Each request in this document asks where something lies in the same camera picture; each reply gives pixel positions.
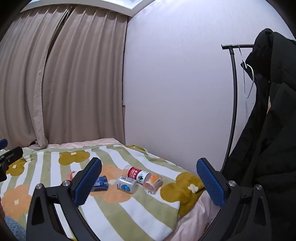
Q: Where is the blue denim cloth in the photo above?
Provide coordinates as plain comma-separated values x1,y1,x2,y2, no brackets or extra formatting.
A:
4,215,26,241

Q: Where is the beige curtain panel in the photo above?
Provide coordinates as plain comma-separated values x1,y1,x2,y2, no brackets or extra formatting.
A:
42,6,128,149
0,6,73,151

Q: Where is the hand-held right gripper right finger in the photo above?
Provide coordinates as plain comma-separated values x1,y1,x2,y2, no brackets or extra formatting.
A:
196,158,271,241

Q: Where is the black coat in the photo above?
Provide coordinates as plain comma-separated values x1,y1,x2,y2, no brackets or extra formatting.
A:
221,28,296,241

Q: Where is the red label plastic bottle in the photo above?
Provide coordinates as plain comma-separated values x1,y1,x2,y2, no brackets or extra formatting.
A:
124,165,151,185

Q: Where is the orange label plastic bottle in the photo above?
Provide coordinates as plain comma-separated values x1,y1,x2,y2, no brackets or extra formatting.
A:
143,174,163,193

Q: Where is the striped floral blanket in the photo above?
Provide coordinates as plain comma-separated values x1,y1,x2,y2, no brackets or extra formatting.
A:
0,145,207,241

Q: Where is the white wire hanger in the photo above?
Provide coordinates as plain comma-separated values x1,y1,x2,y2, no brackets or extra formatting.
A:
237,44,258,99

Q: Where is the pink bed sheet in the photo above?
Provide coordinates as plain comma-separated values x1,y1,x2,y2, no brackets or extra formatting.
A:
30,138,223,241

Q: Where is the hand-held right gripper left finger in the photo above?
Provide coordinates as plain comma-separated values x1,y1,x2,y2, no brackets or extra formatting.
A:
26,157,103,241

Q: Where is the black clothes rack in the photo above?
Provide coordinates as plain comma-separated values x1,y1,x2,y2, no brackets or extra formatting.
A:
221,44,255,172

